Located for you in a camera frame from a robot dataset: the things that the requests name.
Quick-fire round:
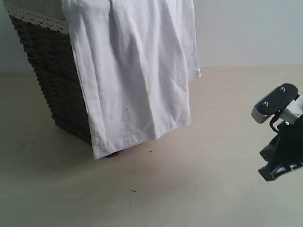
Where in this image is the white t-shirt red lettering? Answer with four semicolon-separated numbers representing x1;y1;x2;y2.
62;0;201;159

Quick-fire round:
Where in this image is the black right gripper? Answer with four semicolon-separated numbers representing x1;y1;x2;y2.
258;115;303;182

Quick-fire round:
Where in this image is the black camera cable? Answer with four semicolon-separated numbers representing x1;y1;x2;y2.
270;113;282;134

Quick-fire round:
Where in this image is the brown wicker laundry basket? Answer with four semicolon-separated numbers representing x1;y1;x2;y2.
9;16;92;145

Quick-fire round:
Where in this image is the white lace cloth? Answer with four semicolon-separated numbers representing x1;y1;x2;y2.
3;0;69;35

